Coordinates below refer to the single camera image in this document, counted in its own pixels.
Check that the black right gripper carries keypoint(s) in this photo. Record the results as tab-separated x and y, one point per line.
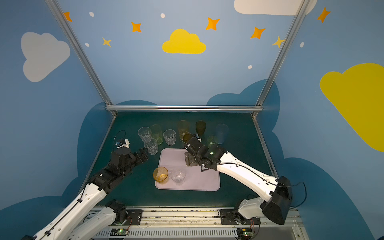
190	147

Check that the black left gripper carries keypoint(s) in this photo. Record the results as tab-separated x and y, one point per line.
137	155

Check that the clear faceted glass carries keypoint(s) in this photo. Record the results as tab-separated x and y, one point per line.
178	176
152	146
169	137
145	134

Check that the short green glass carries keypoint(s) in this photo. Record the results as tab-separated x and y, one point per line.
212	140

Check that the short yellow amber glass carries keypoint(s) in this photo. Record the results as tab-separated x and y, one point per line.
160	175

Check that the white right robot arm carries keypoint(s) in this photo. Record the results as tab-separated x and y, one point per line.
274	195

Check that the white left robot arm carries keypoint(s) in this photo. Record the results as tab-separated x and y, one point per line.
95	190

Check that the pink plastic tray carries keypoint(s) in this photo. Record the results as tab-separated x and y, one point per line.
195	180

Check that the short brown textured cup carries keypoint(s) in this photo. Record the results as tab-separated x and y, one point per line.
187	137

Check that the dark brown textured tall cup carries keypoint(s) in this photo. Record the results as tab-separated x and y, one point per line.
201	127

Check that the tall amber tumbler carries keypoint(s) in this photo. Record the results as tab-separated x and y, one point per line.
183	128

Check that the tall green tumbler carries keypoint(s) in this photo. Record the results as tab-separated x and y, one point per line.
157	133

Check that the frosted blue tall tumbler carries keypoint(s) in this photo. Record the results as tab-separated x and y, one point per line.
222	132

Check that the left green circuit board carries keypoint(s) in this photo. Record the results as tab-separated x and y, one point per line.
119	232

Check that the green circuit board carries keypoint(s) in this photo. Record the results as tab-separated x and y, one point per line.
119	232
244	234

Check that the right green circuit board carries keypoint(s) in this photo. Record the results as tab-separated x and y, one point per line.
244	234

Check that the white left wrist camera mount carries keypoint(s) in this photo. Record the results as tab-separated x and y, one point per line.
123	143

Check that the aluminium back frame rail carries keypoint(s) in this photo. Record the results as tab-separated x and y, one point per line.
133	108

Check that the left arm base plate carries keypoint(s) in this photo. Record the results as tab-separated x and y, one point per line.
128	218

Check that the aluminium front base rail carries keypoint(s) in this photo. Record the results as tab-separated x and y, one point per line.
193	223

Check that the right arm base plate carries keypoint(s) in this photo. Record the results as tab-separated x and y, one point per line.
231	217

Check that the aluminium left frame post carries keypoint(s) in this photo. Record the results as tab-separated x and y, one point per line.
57	12

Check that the aluminium frame post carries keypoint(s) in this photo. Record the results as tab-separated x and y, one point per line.
57	12
290	37

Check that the aluminium right frame post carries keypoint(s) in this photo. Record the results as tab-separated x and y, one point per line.
290	37

